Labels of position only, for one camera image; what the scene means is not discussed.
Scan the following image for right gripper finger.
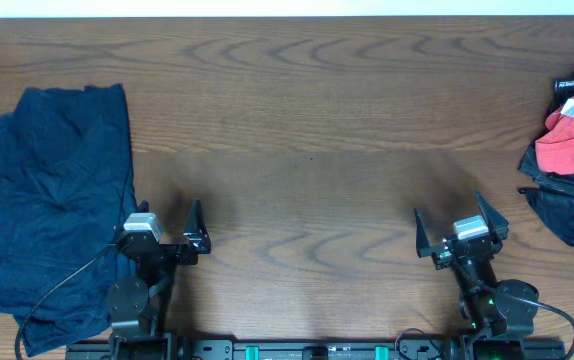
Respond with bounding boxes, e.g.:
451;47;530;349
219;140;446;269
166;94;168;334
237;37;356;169
475;192;509;240
414;208;432;258

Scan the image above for navy blue shorts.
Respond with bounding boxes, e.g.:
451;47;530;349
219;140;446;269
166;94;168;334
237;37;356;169
0;84;136;356

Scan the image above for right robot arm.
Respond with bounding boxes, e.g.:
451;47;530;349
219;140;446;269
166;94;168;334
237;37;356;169
414;194;539;359

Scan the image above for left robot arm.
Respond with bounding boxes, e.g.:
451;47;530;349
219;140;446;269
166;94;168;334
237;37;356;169
106;199;211;360

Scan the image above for black garment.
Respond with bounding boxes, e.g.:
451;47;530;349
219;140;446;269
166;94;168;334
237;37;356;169
518;74;574;247

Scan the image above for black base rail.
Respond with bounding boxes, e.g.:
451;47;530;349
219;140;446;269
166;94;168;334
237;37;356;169
65;336;566;360

